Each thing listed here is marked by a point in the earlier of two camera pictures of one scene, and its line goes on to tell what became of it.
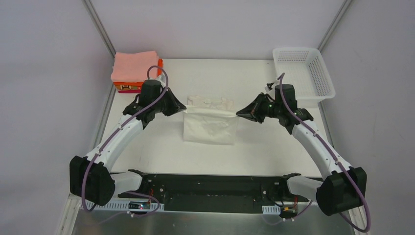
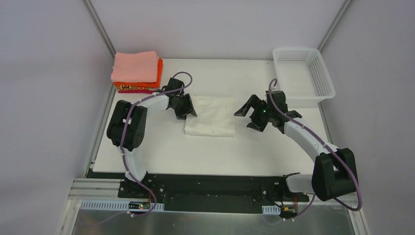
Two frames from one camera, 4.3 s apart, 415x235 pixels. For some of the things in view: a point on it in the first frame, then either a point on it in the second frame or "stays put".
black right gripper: x=261 y=108 → x=257 y=113
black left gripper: x=167 y=103 → x=181 y=104
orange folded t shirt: x=160 y=69 stays put
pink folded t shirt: x=134 y=67 stays put
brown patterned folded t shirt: x=128 y=87 stays put
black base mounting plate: x=219 y=193 stays put
